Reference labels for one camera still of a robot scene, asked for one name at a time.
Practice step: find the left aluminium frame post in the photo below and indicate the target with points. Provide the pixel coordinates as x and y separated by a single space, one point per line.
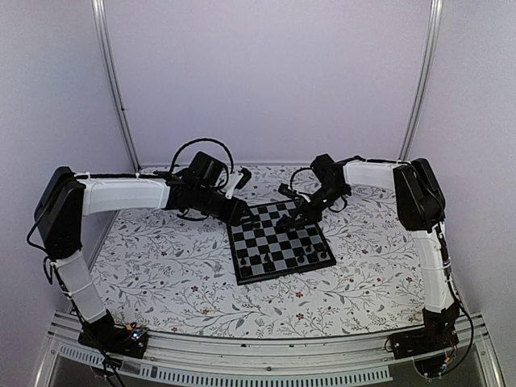
102 30

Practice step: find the black silver chess board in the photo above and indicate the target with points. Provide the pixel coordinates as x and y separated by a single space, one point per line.
281 246

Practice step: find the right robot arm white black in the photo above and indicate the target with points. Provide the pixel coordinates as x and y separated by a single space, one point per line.
420 210

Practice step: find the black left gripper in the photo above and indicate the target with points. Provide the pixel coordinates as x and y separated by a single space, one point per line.
236 210

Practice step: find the floral patterned table mat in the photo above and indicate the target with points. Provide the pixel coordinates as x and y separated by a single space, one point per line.
356 271

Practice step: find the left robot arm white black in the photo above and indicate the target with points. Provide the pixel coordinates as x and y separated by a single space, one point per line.
207 186

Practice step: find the front aluminium rail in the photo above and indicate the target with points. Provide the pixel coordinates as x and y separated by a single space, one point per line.
187 360

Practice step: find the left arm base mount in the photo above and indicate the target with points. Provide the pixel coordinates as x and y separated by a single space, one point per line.
130 340

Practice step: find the right aluminium frame post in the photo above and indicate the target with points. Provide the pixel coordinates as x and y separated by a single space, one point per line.
431 42

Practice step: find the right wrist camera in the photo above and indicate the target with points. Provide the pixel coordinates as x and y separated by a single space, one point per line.
285 190

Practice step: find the aluminium frame post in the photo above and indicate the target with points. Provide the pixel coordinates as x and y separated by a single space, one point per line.
102 30
431 42

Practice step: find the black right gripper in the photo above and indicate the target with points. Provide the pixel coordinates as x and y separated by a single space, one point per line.
308 214

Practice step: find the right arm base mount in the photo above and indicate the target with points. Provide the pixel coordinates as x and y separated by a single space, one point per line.
420 341

